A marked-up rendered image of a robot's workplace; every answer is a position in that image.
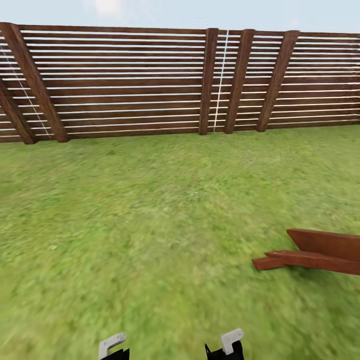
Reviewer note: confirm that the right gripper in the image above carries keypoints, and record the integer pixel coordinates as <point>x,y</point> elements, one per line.
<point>221,355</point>

